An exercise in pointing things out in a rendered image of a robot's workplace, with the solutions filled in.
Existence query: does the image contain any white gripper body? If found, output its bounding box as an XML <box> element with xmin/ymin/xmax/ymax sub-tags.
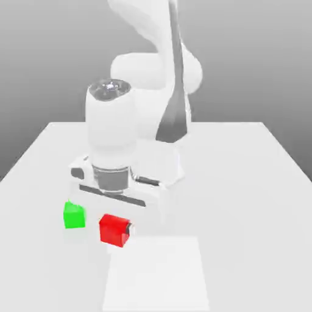
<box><xmin>69</xmin><ymin>181</ymin><xmax>169</xmax><ymax>226</ymax></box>

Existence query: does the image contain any small red cube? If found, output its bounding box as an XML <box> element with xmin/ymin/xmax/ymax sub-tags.
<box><xmin>99</xmin><ymin>213</ymin><xmax>132</xmax><ymax>249</ymax></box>

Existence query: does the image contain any small green cube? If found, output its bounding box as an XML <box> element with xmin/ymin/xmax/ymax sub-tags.
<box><xmin>63</xmin><ymin>199</ymin><xmax>87</xmax><ymax>230</ymax></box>

